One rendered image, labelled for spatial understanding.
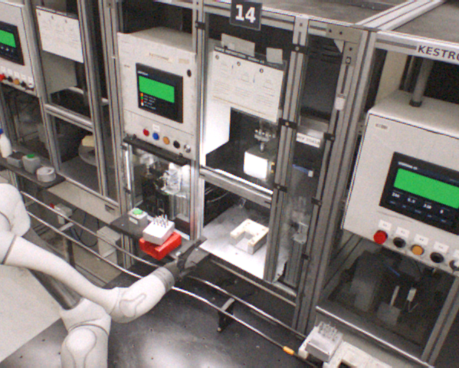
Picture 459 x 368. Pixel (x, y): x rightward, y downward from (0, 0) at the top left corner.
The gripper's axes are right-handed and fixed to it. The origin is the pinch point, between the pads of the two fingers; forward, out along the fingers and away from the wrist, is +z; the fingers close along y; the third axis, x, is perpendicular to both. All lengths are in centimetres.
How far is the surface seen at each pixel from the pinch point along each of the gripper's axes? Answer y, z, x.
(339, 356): -25, 7, -62
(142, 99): 46, 18, 47
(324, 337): -20, 7, -55
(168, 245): -16.5, 8.0, 25.0
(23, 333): -112, -24, 116
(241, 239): -20.6, 37.7, 3.4
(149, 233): -10.5, 3.7, 32.6
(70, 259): -53, -2, 88
